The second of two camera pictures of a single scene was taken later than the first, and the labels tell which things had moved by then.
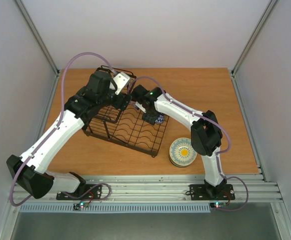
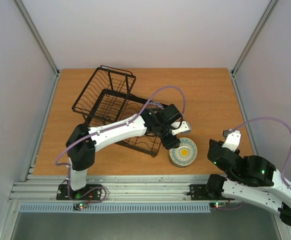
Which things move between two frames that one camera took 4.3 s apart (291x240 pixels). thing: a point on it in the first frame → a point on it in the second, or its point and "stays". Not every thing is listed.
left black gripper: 123,102 → 172,144
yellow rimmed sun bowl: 181,153 stays
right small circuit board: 218,205 stays
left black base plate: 93,192 stays
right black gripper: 148,116 → 214,148
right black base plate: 206,192 stays
